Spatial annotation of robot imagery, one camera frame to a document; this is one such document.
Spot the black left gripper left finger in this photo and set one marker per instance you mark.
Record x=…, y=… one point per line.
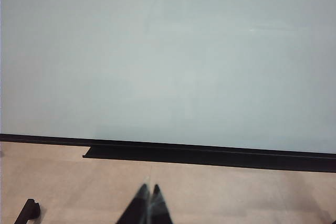
x=136, y=208

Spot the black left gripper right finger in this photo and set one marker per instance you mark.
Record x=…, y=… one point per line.
x=158, y=208

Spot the black whiteboard pen tray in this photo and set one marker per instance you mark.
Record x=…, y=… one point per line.
x=199, y=157

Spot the black plastic bracket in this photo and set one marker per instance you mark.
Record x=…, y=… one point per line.
x=27, y=211

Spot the large whiteboard with black frame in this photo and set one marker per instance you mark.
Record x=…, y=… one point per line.
x=168, y=56

